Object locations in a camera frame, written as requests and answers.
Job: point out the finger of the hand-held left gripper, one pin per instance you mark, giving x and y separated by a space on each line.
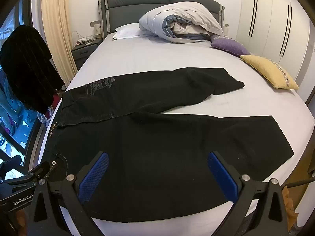
45 168

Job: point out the purple cushion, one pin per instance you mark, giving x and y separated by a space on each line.
230 44

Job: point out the hanging black garment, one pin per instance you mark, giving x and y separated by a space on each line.
27 66

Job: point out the white pillow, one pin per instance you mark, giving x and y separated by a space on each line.
126 31

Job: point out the white cylindrical bedside lamp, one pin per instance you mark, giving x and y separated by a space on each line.
98 30

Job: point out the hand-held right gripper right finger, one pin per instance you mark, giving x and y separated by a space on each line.
221 177

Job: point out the dark grey nightstand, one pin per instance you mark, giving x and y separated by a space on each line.
83 52

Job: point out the grey metal rod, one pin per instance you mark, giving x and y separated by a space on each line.
299 183

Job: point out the black denim pants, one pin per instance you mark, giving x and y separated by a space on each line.
147 140

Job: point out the cream curtain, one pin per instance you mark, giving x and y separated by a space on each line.
59 24

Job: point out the yellow cushion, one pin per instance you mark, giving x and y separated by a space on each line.
269 71

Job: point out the grey upholstered headboard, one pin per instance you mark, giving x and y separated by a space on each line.
128 7

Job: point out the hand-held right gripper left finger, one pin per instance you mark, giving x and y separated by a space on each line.
94 174

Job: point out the bed with white sheet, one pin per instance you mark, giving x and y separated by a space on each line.
152 51

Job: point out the rolled white grey duvet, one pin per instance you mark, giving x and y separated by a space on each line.
182 17

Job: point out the person's left hand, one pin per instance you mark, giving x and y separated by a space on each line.
21 222

